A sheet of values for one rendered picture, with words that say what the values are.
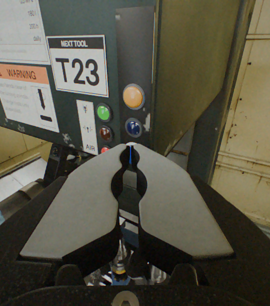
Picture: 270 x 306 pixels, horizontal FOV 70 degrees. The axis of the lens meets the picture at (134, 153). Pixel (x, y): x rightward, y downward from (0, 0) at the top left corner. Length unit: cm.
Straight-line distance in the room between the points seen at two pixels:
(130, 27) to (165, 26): 4
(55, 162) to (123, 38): 39
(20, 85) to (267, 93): 113
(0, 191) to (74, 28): 147
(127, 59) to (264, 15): 104
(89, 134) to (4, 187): 140
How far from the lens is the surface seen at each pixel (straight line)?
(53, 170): 56
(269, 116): 129
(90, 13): 27
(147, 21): 23
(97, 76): 27
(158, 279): 54
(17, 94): 43
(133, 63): 24
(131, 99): 24
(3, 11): 40
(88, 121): 31
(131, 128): 25
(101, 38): 26
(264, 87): 126
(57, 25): 31
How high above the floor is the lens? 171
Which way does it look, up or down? 29 degrees down
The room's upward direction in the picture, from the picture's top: straight up
